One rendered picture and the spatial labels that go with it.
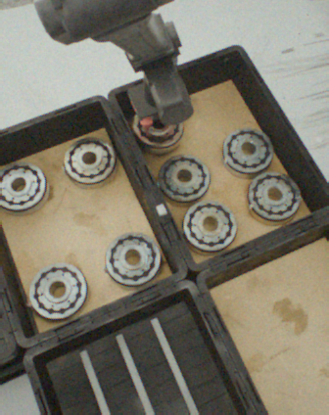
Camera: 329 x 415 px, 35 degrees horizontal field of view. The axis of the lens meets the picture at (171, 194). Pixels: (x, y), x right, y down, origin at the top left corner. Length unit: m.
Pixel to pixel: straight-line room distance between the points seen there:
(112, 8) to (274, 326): 0.69
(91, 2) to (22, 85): 0.94
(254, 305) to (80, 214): 0.37
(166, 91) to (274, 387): 0.53
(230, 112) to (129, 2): 0.72
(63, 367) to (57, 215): 0.28
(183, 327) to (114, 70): 0.68
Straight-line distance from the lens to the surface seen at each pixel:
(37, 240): 1.03
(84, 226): 1.02
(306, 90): 1.36
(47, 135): 1.07
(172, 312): 0.97
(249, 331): 0.98
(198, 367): 0.96
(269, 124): 1.08
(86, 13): 0.44
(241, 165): 1.04
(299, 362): 0.99
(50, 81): 1.36
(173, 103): 0.82
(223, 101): 1.15
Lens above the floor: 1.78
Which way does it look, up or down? 67 degrees down
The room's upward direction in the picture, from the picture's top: 3 degrees clockwise
